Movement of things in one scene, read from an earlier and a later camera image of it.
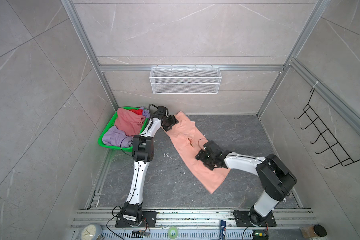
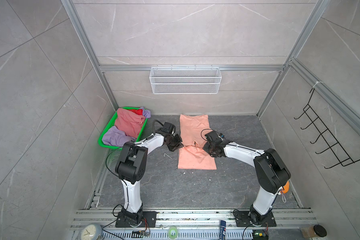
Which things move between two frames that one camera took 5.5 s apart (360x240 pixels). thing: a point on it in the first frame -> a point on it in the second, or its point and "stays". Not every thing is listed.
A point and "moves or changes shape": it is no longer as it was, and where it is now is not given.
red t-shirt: [139, 111] stays
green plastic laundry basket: [145, 123] stays
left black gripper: [174, 121] -> [180, 144]
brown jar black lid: [315, 231] stays
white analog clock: [90, 231] stays
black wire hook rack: [333, 144] stays
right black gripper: [201, 156] -> [205, 147]
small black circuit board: [138, 234] stays
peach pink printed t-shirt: [188, 141] moves or changes shape
